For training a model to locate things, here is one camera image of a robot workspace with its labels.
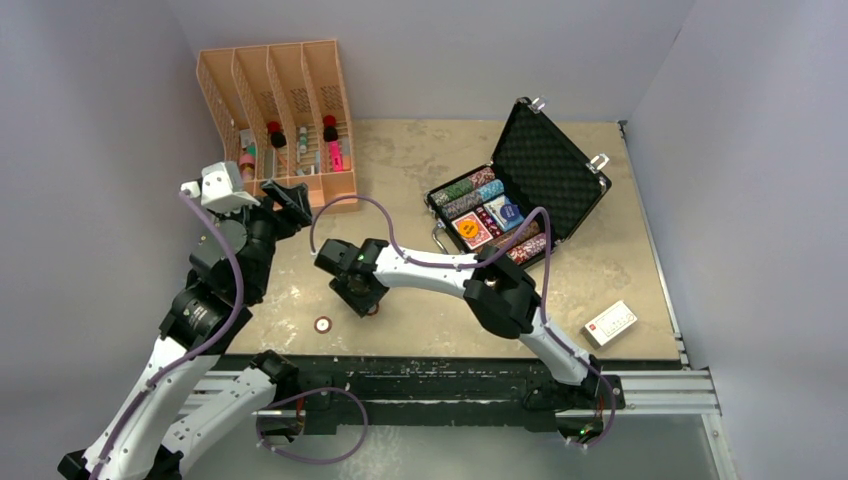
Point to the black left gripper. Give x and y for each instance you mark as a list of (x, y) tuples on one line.
[(293, 200)]

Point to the pink highlighter marker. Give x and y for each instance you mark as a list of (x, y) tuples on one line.
[(336, 155)]

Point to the orange dealer button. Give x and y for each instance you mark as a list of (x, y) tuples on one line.
[(468, 228)]

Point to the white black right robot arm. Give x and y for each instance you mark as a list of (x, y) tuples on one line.
[(500, 294)]

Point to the black aluminium poker case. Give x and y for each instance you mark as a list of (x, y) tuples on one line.
[(540, 169)]

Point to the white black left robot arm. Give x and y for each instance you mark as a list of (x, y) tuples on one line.
[(149, 437)]

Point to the red black marker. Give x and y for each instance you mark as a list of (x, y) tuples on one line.
[(330, 132), (276, 135)]

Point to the white playing card box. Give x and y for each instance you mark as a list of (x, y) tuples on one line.
[(609, 324)]

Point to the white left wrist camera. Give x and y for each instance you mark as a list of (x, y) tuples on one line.
[(220, 189)]

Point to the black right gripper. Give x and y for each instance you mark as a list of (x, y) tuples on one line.
[(362, 304)]

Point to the blue playing card deck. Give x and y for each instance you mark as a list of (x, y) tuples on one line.
[(506, 214)]

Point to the black metal base rail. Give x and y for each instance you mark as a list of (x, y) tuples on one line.
[(441, 391)]

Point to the peach plastic desk organizer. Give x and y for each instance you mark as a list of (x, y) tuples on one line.
[(295, 84)]

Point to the red playing card deck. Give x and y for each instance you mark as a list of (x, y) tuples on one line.
[(481, 239)]

